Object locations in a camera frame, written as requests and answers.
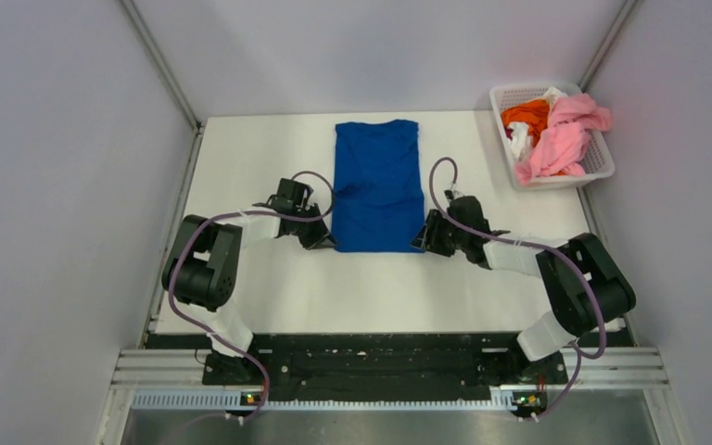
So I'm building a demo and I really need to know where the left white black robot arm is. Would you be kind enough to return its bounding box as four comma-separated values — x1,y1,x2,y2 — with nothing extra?
161,178,336,384

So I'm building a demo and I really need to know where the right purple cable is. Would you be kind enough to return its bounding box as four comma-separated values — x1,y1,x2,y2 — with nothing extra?
428,157,608,422

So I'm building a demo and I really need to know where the orange t shirt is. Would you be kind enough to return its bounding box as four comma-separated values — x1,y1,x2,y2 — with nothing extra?
501,98,550,146

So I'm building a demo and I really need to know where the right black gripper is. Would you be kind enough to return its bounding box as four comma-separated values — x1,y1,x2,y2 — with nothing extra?
410,209,468,258

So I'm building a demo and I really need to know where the pink t shirt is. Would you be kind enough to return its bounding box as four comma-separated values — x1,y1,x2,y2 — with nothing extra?
515,94,613,185

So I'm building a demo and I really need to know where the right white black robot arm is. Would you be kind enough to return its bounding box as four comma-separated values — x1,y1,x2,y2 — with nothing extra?
412,191,636,382

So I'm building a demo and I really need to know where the aluminium frame rail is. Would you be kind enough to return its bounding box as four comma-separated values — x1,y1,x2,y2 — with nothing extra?
95,347,688,444

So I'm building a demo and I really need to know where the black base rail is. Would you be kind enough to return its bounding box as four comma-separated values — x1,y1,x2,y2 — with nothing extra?
144,331,633,404

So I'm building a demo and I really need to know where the blue t shirt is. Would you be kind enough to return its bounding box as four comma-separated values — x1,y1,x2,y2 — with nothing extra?
331,120,426,254

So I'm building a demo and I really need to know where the white plastic laundry basket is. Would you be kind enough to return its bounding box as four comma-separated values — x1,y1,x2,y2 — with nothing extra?
489,82,615,191

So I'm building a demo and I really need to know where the white t shirt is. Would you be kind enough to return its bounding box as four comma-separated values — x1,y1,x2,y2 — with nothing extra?
503,87,568,160

